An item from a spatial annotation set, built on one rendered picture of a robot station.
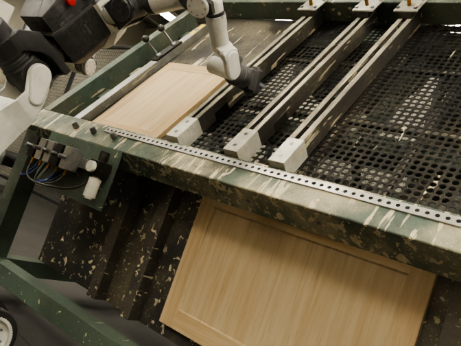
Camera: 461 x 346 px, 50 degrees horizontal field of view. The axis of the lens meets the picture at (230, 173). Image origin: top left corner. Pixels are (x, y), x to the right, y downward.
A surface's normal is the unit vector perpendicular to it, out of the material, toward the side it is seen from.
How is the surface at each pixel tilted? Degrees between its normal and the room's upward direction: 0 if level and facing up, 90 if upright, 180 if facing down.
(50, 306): 90
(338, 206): 54
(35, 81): 90
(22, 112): 111
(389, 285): 90
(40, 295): 90
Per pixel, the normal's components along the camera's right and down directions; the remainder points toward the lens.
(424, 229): -0.26, -0.76
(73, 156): 0.76, 0.21
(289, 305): -0.56, -0.26
